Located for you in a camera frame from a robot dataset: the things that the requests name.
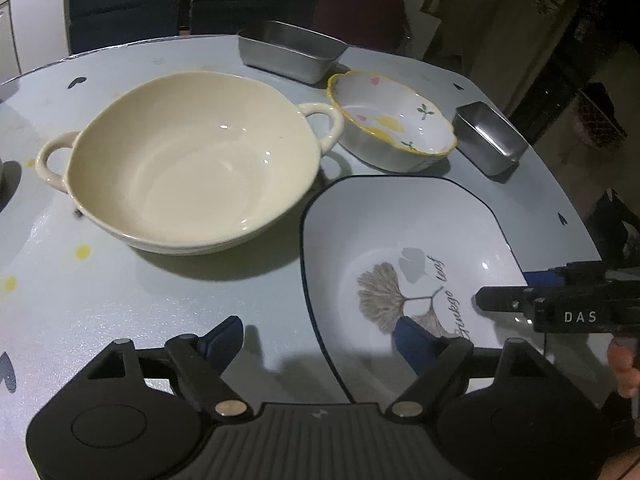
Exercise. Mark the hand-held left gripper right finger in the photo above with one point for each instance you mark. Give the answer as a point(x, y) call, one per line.
point(415, 346)

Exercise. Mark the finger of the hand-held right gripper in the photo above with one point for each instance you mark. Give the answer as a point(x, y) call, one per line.
point(542, 277)
point(500, 300)

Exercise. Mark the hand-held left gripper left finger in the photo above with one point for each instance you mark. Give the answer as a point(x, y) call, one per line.
point(225, 336)

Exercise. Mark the white dark-rimmed square plate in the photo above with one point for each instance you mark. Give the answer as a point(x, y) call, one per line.
point(380, 240)

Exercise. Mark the rectangular steel container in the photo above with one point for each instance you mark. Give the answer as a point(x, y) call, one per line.
point(492, 135)
point(290, 52)

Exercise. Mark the floral yellow-rimmed ceramic bowl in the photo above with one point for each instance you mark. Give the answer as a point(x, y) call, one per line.
point(395, 120)

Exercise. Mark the person's right hand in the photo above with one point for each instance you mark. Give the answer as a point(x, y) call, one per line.
point(625, 366)

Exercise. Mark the maroon chair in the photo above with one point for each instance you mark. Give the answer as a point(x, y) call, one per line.
point(360, 15)

